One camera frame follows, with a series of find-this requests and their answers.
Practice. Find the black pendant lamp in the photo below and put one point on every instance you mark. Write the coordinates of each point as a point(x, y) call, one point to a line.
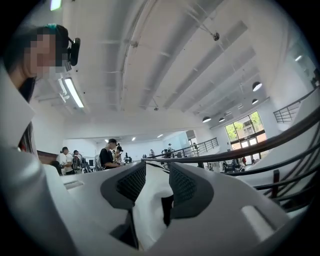
point(221, 120)
point(257, 87)
point(255, 101)
point(206, 119)

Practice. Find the long ceiling tube light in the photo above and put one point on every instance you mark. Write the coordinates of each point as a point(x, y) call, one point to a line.
point(73, 92)

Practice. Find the dark metal railing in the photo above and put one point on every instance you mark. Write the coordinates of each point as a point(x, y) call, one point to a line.
point(276, 182)

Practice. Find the black head-mounted camera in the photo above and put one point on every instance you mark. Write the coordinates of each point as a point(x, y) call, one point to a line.
point(74, 52)

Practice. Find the glass entrance door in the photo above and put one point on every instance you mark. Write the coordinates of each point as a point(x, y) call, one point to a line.
point(243, 132)

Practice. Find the person's head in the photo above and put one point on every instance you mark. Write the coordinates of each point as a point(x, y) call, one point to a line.
point(27, 57)

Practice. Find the white clothes with black stripes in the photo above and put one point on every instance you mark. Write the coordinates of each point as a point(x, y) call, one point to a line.
point(152, 190)

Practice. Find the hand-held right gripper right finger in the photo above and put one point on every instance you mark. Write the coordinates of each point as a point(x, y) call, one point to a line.
point(200, 197)

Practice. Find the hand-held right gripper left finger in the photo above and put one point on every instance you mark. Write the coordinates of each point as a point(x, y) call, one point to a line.
point(110, 192)

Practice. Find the person's white shirt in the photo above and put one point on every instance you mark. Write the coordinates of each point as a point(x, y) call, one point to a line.
point(15, 107)

